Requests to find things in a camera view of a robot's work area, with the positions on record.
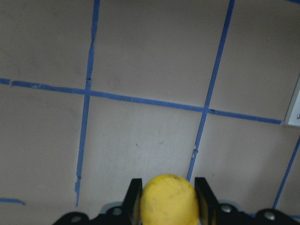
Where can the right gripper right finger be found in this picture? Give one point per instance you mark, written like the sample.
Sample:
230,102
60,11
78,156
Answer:
207,202

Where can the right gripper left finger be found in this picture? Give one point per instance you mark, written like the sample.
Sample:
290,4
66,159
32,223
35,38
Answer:
131,204

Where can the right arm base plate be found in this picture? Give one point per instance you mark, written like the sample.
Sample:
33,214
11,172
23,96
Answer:
292,117

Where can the yellow push button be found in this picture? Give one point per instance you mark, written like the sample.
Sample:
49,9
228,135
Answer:
169,199

